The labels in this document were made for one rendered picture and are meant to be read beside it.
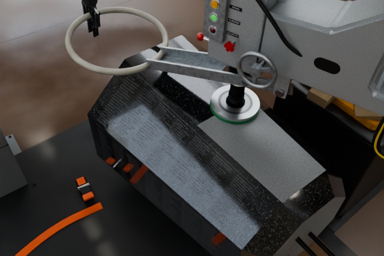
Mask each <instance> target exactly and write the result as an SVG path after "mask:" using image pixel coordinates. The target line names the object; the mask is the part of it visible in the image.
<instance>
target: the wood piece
mask: <svg viewBox="0 0 384 256"><path fill-rule="evenodd" d="M306 98H307V99H309V100H311V101H312V102H314V103H316V104H317V105H319V106H320V107H322V108H324V109H325V108H326V107H327V106H328V105H329V104H330V103H331V102H332V101H333V100H334V99H335V98H336V97H334V96H332V95H330V94H327V93H324V92H322V91H320V90H317V89H315V88H311V89H310V90H309V92H308V95H307V97H306Z"/></svg>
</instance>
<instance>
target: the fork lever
mask: <svg viewBox="0 0 384 256"><path fill-rule="evenodd" d="M160 50H162V51H164V53H165V55H164V56H163V58H162V59H161V60H160V61H159V60H154V59H148V58H147V59H146V62H147V63H149V65H150V68H149V69H153V70H159V71H164V72H168V73H174V74H180V75H186V76H190V77H196V78H202V79H208V80H211V81H217V82H223V83H229V84H233V85H239V86H245V87H251V86H249V85H248V84H246V83H245V82H244V81H243V80H242V79H241V78H240V76H239V74H237V73H231V72H226V71H224V69H225V68H226V67H227V66H228V67H229V65H226V64H224V63H222V62H219V61H216V60H214V59H212V58H209V57H208V55H207V53H206V52H201V51H193V50H185V49H178V48H173V47H165V46H161V47H160ZM245 76H247V77H248V79H249V80H251V81H252V80H253V77H252V76H250V75H245ZM270 80H271V79H267V78H261V77H259V78H258V79H257V83H258V84H265V83H268V82H269V81H270ZM275 83H276V82H275ZM251 88H253V87H251ZM274 88H275V84H273V85H272V86H271V87H270V88H268V89H261V90H267V91H272V92H274ZM275 95H276V96H278V97H279V98H280V97H282V96H283V91H282V90H280V89H278V90H276V91H275ZM288 95H293V83H290V87H289V90H288Z"/></svg>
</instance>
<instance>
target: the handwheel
mask: <svg viewBox="0 0 384 256"><path fill-rule="evenodd" d="M250 56H253V57H258V58H260V59H261V60H260V61H259V62H258V63H254V64H252V63H251V62H250V61H249V60H248V59H247V57H250ZM242 61H244V63H245V64H247V65H248V67H249V73H250V75H251V76H252V77H253V80H252V81H251V80H249V79H248V77H247V76H245V74H244V73H243V71H242ZM265 64H268V66H269V67H264V65H265ZM236 67H237V72H238V74H239V76H240V78H241V79H242V80H243V81H244V82H245V83H246V84H248V85H249V86H251V87H253V88H256V89H268V88H270V87H271V86H272V85H273V84H275V82H276V80H277V69H276V66H275V64H274V63H273V62H272V60H271V59H270V58H269V57H267V56H266V55H264V54H262V53H260V52H258V51H246V52H244V53H242V54H241V55H240V56H239V57H238V59H237V63H236ZM270 71H271V73H272V77H271V80H270V81H269V82H268V83H265V84H258V83H257V79H258V78H259V77H260V76H261V74H262V73H263V72H270Z"/></svg>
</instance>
